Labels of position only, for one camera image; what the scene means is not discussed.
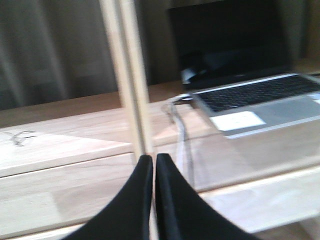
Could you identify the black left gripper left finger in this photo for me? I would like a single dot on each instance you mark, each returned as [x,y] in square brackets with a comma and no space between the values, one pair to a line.
[127,216]

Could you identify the wooden desk shelf unit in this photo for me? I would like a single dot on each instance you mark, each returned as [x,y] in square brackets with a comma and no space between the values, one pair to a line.
[87,86]

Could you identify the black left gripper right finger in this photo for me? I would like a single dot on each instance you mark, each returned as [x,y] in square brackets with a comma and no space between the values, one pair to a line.
[182,214]

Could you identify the silver laptop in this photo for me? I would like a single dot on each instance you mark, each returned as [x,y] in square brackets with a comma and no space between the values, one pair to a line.
[234,61]

